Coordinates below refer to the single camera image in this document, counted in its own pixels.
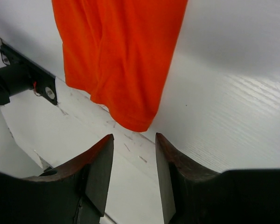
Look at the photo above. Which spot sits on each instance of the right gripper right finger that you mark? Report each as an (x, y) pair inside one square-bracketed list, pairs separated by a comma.
[(194, 194)]

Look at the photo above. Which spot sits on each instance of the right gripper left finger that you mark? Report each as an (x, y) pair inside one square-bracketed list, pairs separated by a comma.
[(72, 193)]

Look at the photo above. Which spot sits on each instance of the orange t shirt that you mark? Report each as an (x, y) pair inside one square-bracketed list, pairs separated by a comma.
[(120, 51)]

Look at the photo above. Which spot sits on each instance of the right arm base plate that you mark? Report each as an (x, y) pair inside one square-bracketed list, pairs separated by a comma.
[(23, 74)]

